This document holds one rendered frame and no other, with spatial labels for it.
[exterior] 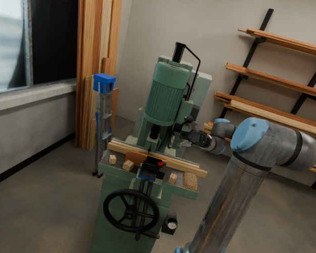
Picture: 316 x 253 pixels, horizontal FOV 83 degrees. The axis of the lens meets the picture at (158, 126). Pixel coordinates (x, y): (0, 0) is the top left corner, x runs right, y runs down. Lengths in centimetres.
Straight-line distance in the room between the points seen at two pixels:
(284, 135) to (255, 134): 8
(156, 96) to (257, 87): 264
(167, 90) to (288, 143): 56
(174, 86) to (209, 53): 241
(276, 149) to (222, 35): 283
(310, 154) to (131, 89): 327
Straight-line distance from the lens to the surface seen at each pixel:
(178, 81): 91
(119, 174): 110
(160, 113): 95
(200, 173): 123
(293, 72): 352
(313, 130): 324
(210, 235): 73
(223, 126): 113
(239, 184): 62
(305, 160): 63
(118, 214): 133
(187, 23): 333
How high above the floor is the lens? 160
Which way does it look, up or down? 25 degrees down
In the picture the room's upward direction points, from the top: 17 degrees clockwise
